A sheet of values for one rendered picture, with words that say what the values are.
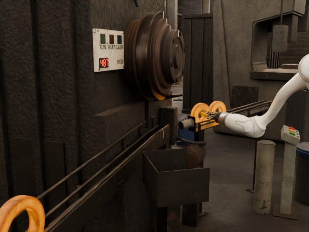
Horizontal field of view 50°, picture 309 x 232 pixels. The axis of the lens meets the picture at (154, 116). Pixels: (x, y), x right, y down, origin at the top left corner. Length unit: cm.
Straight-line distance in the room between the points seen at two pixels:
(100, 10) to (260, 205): 173
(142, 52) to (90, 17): 32
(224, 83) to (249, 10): 95
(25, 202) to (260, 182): 181
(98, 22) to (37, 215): 85
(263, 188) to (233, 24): 254
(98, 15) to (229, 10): 317
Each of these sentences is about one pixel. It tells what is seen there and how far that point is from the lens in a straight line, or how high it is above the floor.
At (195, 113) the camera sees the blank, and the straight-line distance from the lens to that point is 221.
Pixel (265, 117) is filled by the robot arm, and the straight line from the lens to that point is 209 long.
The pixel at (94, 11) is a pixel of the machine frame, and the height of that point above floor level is 131.
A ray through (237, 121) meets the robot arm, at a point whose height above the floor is 74.
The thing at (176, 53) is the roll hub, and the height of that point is 114.
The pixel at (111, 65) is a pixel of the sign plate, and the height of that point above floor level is 108.
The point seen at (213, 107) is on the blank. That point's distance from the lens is 232.
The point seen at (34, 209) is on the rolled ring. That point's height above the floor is 71.
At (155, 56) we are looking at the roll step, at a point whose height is 112.
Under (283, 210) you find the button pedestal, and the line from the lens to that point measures 261.
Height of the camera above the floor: 115
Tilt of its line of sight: 11 degrees down
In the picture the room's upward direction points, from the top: straight up
